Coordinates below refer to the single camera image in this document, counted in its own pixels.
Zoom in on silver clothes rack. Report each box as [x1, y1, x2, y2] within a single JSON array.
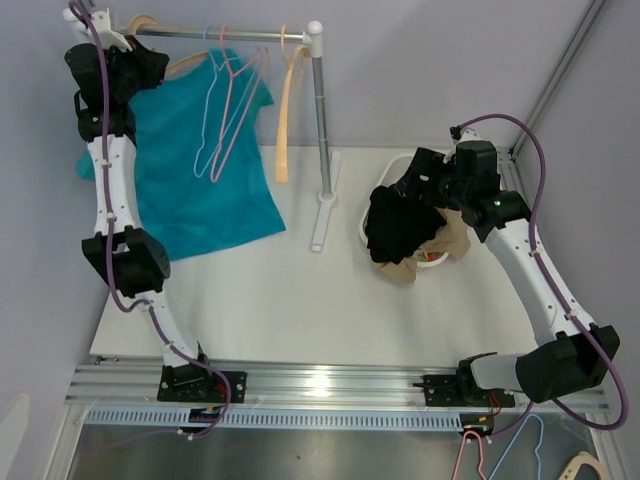
[[61, 5, 343, 252]]

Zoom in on pink wire hanger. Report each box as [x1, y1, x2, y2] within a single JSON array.
[[210, 26, 269, 183]]

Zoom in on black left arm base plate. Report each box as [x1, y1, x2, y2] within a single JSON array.
[[157, 364, 248, 403]]

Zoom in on white slotted cable duct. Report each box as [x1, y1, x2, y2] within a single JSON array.
[[85, 406, 463, 432]]

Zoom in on teal t shirt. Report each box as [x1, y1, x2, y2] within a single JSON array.
[[75, 47, 287, 262]]

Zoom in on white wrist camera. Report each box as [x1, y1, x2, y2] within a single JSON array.
[[446, 126, 483, 160], [89, 8, 133, 52]]

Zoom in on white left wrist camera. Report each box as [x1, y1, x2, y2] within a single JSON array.
[[89, 8, 133, 52]]

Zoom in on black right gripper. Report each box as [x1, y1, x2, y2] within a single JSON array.
[[395, 148, 470, 213]]

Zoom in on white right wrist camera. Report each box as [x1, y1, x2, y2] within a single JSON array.
[[446, 126, 483, 160]]

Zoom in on beige hanger on floor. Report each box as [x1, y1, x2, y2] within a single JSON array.
[[558, 451, 612, 480]]

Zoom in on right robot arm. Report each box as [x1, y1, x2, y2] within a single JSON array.
[[394, 140, 620, 405]]

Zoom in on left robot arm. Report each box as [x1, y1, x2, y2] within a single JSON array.
[[64, 37, 216, 401]]

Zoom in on beige plastic hanger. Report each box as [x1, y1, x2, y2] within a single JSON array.
[[275, 25, 311, 184]]

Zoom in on beige t shirt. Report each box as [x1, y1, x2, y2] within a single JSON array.
[[374, 208, 471, 285]]

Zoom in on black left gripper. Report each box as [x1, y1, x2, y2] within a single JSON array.
[[101, 36, 170, 103]]

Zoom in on black t shirt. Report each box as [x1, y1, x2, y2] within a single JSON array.
[[364, 186, 447, 264]]

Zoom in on light blue wire hanger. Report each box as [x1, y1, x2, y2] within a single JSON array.
[[193, 47, 250, 181]]

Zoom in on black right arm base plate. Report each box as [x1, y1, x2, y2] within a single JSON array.
[[412, 374, 516, 408]]

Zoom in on aluminium mounting rail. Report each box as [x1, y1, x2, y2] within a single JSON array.
[[64, 362, 611, 414]]

